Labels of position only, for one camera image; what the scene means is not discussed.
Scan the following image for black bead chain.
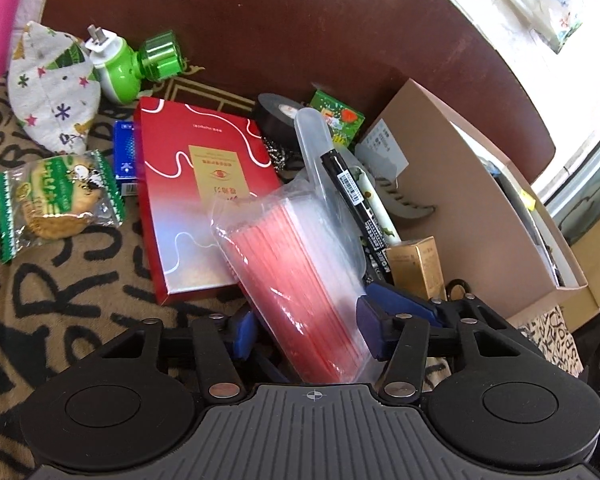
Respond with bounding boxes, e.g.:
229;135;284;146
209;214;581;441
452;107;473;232
262;137;306;171

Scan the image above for clear plastic glasses case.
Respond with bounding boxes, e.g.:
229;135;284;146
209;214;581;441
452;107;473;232
294;107;366;261

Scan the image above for white printed face mask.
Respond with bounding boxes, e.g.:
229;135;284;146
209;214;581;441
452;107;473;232
7;21;102;156

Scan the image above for stacked brown cardboard boxes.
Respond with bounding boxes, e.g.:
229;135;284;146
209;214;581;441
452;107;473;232
560;210;600;333

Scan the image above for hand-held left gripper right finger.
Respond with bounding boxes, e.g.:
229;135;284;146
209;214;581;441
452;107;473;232
356;294;546;406

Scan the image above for pack of red-striped zip bags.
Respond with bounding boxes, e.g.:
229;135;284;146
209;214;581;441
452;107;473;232
210;167;386;386

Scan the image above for small gold box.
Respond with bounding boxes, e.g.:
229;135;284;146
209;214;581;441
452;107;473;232
385;236;448;301

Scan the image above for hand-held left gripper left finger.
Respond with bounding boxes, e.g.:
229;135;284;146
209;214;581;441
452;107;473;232
100;310;258;403

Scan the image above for small blue box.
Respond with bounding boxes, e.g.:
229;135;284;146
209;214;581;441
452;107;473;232
113;120;143;196

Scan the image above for black tape roll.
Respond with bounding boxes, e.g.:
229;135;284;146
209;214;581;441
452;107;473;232
254;93;311;147

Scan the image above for black marker pen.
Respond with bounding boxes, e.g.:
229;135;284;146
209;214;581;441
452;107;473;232
320;149;381;286

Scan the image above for green cookie packet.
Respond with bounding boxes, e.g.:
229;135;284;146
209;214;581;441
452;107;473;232
0;150;127;265

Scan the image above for green plug-in repellent heater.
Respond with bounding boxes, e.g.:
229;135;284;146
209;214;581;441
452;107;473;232
84;25;188;102

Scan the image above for white patterned pen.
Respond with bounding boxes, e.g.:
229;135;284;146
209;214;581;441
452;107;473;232
352;167;401;248

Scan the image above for dark brown wooden headboard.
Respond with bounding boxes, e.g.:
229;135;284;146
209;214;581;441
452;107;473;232
40;0;556;186

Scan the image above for pink bottle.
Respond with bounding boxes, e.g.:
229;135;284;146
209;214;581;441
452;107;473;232
0;0;56;91

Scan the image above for small green printed box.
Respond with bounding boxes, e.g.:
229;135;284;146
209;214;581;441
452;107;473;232
310;89;367;148

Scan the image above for large open cardboard box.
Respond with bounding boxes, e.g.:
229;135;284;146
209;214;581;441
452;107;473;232
355;78;590;328

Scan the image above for red flat gift box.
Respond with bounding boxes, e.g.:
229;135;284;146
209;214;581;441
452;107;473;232
132;96;286;307

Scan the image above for floral plastic bag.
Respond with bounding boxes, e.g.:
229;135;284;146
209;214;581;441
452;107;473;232
520;0;600;53

